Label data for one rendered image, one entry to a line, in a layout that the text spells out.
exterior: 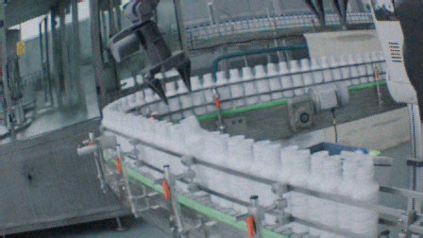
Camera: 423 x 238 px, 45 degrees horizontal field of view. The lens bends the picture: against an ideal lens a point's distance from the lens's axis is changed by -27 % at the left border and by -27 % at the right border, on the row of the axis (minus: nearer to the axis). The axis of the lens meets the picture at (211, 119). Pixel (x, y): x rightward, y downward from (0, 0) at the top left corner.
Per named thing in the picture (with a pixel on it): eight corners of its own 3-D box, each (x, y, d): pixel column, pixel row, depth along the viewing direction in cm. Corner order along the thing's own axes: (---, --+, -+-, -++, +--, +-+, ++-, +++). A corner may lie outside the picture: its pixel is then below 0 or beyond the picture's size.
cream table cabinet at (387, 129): (399, 129, 622) (383, 28, 605) (416, 138, 561) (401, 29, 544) (324, 154, 614) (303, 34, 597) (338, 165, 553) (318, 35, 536)
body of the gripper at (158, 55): (142, 77, 158) (130, 52, 156) (177, 58, 161) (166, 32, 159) (150, 77, 152) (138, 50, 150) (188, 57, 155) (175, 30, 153)
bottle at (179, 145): (183, 189, 177) (170, 127, 175) (206, 185, 177) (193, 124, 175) (182, 195, 171) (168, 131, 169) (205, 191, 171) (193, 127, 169)
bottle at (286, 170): (299, 229, 121) (294, 152, 119) (277, 229, 125) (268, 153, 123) (314, 217, 126) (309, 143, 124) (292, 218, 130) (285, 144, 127)
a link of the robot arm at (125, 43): (147, -2, 148) (137, 3, 156) (107, 21, 144) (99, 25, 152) (165, 38, 151) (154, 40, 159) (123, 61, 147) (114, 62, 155)
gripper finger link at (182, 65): (167, 101, 161) (151, 66, 159) (193, 87, 163) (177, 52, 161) (177, 102, 155) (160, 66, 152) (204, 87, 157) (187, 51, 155)
